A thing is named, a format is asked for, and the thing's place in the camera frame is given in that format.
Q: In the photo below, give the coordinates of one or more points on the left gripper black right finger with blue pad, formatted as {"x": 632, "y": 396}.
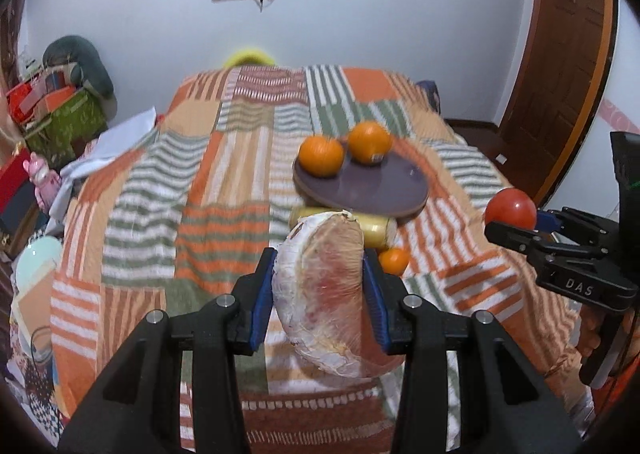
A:
{"x": 506, "y": 407}

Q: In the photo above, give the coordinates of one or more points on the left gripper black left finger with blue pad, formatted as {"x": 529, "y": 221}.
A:
{"x": 134, "y": 405}

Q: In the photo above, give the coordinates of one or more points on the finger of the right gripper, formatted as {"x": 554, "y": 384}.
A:
{"x": 578, "y": 226}
{"x": 525, "y": 242}

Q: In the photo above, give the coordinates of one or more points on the red tomato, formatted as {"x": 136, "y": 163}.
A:
{"x": 512, "y": 206}

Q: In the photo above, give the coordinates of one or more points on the small mandarin orange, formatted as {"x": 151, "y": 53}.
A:
{"x": 394, "y": 261}

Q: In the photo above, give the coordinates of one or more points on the green sugarcane piece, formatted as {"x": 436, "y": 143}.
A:
{"x": 379, "y": 232}

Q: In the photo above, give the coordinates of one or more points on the peeled pomelo half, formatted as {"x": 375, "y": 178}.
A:
{"x": 317, "y": 292}

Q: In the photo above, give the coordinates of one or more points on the large orange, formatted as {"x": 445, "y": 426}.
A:
{"x": 320, "y": 156}

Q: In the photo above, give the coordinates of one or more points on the person's hand on handle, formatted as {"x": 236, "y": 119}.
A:
{"x": 589, "y": 339}

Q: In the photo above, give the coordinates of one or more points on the dark purple round plate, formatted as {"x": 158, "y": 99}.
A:
{"x": 395, "y": 188}

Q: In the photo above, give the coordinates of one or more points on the brown wooden door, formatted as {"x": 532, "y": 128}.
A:
{"x": 565, "y": 65}

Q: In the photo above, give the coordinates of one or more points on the striped patchwork bedspread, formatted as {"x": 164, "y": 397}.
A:
{"x": 175, "y": 221}

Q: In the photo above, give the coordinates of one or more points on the orange with sticker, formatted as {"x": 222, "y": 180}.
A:
{"x": 368, "y": 143}

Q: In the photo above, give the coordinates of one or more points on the pink toy figure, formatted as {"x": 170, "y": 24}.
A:
{"x": 46, "y": 181}

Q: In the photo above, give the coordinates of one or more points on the white cloth beside bed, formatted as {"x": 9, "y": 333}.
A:
{"x": 108, "y": 147}

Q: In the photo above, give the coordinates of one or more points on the green patterned box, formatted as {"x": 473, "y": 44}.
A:
{"x": 62, "y": 136}

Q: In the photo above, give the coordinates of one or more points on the orange red boxes stack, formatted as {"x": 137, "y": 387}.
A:
{"x": 41, "y": 95}

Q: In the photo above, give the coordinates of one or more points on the yellow pillow behind bed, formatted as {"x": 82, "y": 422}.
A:
{"x": 248, "y": 57}

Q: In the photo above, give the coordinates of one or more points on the grey neck pillow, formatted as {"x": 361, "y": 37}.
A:
{"x": 87, "y": 69}

